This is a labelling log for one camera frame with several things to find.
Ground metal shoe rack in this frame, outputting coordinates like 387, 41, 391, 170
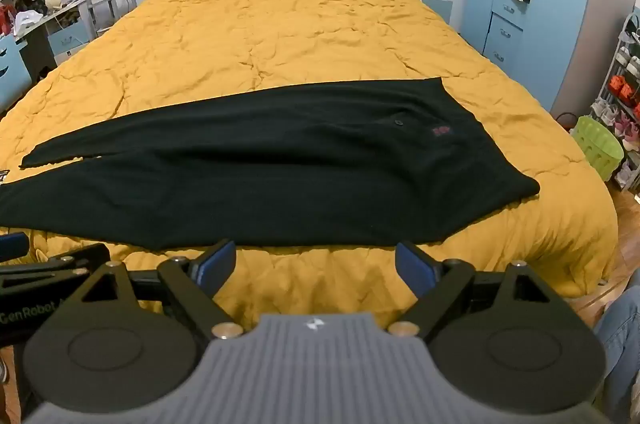
590, 11, 640, 193

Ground blue nightstand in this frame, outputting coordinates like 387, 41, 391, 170
417, 0, 454, 27

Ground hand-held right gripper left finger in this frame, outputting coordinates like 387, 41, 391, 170
70, 239, 242, 341

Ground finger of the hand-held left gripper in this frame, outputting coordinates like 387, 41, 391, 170
0, 244, 111, 291
0, 231, 30, 263

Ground blue chair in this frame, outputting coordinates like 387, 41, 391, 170
0, 34, 34, 115

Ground yellow quilted blanket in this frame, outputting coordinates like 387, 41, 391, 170
0, 0, 619, 336

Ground blue and white desk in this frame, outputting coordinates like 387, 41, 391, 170
0, 0, 93, 72

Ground white plastic bag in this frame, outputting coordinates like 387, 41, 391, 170
15, 10, 42, 33

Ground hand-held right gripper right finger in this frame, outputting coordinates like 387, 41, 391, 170
387, 241, 566, 341

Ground blue and white wardrobe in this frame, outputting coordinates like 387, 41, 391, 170
457, 0, 640, 115

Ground grey chair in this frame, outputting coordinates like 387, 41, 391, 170
85, 0, 138, 38

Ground person's jeans leg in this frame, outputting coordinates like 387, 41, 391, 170
592, 268, 640, 424

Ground black pants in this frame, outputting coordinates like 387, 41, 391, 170
0, 77, 541, 251

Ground green plastic basket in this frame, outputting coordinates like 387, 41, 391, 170
570, 115, 625, 183

